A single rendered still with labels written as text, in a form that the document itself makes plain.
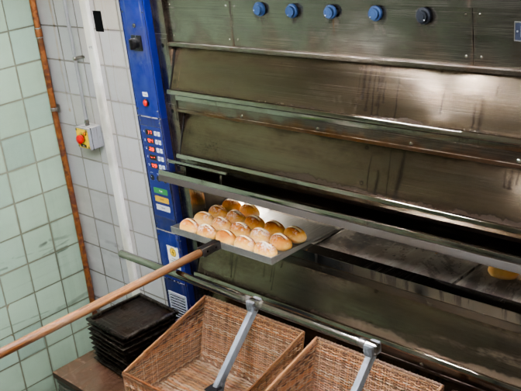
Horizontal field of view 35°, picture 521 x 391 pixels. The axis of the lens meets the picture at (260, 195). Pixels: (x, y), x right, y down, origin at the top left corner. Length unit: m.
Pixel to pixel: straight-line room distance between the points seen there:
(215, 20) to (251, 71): 0.24
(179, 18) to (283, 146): 0.64
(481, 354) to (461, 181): 0.57
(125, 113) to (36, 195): 0.72
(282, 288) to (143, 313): 0.71
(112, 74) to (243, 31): 0.83
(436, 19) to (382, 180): 0.55
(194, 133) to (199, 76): 0.25
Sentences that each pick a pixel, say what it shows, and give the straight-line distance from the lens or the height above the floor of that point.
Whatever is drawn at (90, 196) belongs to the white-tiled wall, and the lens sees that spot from 4.04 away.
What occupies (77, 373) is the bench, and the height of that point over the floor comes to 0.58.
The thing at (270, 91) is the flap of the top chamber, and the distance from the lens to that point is 2.88.
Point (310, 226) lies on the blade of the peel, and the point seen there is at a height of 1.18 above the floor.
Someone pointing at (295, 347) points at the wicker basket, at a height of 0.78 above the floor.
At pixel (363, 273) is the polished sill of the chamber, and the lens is 2.89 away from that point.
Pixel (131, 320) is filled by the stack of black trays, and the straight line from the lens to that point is 3.58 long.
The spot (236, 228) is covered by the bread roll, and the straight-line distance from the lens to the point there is 3.17.
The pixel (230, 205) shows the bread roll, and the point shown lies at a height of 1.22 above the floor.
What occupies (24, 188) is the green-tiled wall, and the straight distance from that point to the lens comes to 4.02.
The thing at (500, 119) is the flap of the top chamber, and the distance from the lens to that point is 2.38.
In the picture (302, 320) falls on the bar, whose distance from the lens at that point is 2.60.
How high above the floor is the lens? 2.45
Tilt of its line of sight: 21 degrees down
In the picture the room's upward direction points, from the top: 7 degrees counter-clockwise
